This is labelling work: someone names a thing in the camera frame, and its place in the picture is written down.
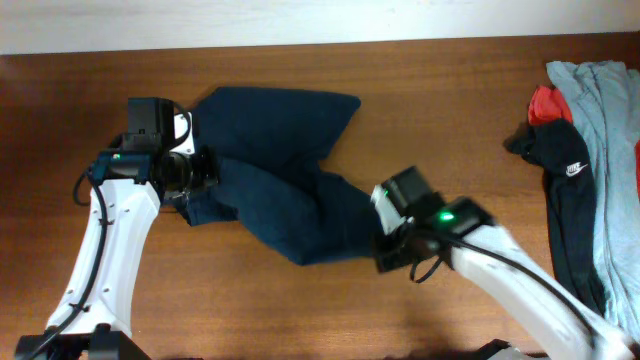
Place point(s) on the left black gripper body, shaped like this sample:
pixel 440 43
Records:
pixel 195 171

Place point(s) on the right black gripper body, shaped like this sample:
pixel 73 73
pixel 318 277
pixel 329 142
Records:
pixel 396 249

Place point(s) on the navy blue shorts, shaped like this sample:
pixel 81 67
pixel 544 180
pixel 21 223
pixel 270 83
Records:
pixel 267 144

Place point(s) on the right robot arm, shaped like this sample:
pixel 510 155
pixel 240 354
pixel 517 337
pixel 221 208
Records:
pixel 485 253

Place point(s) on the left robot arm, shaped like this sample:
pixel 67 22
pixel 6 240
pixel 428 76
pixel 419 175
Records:
pixel 154 160

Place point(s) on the black nike garment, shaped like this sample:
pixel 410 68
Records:
pixel 569 186

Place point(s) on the red garment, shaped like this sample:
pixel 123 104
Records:
pixel 547 105

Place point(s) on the light grey t-shirt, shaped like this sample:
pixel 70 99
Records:
pixel 603 98

